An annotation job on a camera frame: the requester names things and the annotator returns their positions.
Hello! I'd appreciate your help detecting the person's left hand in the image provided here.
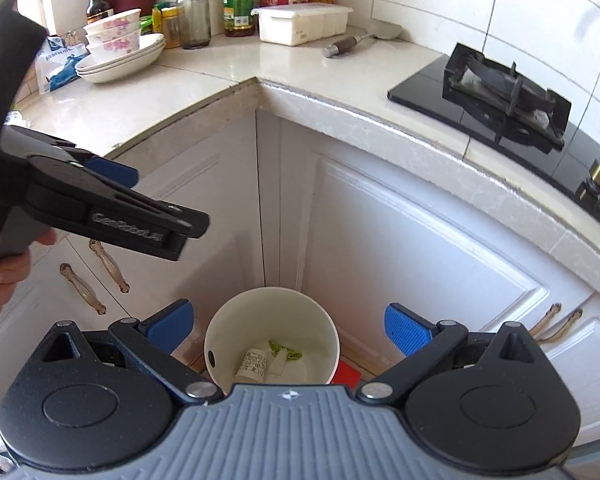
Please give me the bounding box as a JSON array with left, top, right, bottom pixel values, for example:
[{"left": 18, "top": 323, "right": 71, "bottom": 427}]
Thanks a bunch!
[{"left": 0, "top": 222, "right": 58, "bottom": 322}]

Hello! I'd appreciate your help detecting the small yellow jar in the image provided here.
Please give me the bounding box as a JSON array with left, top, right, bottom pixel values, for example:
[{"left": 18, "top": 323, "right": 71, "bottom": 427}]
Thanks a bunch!
[{"left": 161, "top": 6, "right": 181, "bottom": 50}]

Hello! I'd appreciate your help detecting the metal spatula brown handle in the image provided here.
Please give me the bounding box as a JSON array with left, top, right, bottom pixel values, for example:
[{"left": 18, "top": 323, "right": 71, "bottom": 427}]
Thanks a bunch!
[{"left": 322, "top": 18, "right": 402, "bottom": 59}]

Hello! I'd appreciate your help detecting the black glass gas stove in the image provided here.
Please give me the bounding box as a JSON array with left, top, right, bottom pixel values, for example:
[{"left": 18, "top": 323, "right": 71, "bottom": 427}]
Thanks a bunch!
[{"left": 387, "top": 42, "right": 600, "bottom": 241}]

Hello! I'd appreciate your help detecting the black stove pan support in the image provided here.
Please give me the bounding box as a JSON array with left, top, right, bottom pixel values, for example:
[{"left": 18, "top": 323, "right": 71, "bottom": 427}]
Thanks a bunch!
[{"left": 440, "top": 42, "right": 574, "bottom": 155}]

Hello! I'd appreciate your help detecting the red flat object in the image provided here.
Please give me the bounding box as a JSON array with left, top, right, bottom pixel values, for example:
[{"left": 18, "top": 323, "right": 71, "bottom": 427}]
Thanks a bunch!
[{"left": 330, "top": 360, "right": 364, "bottom": 387}]

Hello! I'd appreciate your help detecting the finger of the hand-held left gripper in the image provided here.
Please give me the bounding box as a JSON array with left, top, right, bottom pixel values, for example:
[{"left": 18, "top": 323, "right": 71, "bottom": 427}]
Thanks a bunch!
[
  {"left": 54, "top": 136, "right": 140, "bottom": 187},
  {"left": 27, "top": 155, "right": 211, "bottom": 262}
]

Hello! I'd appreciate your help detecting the small dark green cabbage leaf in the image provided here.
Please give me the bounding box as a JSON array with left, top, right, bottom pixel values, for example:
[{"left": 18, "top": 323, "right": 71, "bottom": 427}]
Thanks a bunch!
[{"left": 266, "top": 340, "right": 304, "bottom": 377}]

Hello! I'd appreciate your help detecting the blue and white plastic bag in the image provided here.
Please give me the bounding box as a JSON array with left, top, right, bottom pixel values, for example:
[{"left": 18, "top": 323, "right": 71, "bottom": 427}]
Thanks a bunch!
[{"left": 34, "top": 35, "right": 91, "bottom": 95}]

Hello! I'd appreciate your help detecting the large white cabinet door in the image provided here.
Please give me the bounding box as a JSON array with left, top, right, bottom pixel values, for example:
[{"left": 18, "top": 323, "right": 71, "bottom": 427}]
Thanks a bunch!
[{"left": 280, "top": 130, "right": 596, "bottom": 376}]

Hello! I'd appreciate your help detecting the bronze cabinet handle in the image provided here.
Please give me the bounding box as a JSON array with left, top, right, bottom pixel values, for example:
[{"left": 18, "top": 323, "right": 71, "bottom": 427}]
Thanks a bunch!
[
  {"left": 536, "top": 309, "right": 584, "bottom": 346},
  {"left": 88, "top": 238, "right": 131, "bottom": 294},
  {"left": 528, "top": 302, "right": 564, "bottom": 336},
  {"left": 59, "top": 262, "right": 107, "bottom": 316}
]

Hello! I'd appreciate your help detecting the floral white bowl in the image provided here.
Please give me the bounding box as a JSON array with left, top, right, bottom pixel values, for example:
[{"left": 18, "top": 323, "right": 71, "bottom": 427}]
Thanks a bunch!
[
  {"left": 83, "top": 8, "right": 143, "bottom": 36},
  {"left": 86, "top": 32, "right": 142, "bottom": 57},
  {"left": 85, "top": 22, "right": 142, "bottom": 47}
]

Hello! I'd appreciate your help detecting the white corner cabinet panel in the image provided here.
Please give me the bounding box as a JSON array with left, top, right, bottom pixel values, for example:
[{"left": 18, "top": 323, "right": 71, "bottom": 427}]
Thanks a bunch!
[{"left": 254, "top": 110, "right": 313, "bottom": 292}]

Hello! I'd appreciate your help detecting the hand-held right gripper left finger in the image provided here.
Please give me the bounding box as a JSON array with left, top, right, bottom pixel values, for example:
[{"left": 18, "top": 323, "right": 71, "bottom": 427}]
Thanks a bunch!
[{"left": 39, "top": 299, "right": 226, "bottom": 406}]

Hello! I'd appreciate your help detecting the clear glass bottle dark liquid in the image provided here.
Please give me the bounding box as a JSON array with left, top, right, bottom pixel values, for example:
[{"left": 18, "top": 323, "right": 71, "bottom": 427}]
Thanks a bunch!
[{"left": 175, "top": 0, "right": 212, "bottom": 51}]

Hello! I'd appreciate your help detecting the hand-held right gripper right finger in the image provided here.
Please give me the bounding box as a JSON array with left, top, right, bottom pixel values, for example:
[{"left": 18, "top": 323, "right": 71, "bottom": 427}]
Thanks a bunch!
[{"left": 357, "top": 302, "right": 551, "bottom": 406}]

